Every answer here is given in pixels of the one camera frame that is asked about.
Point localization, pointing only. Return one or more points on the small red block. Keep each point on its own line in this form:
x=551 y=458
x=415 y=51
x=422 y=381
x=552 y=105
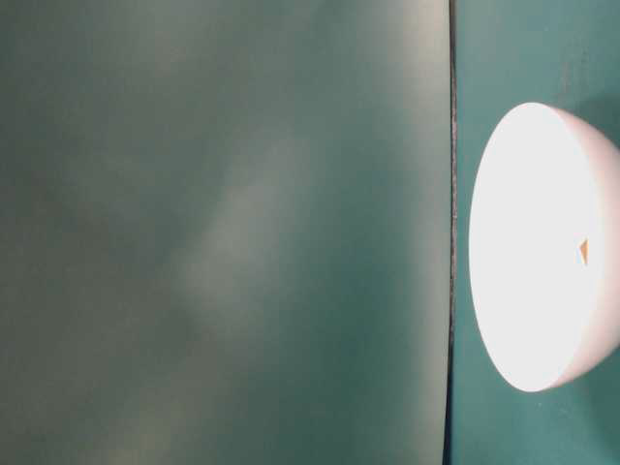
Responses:
x=584 y=251

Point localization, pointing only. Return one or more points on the white round bowl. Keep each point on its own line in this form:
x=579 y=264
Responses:
x=546 y=181

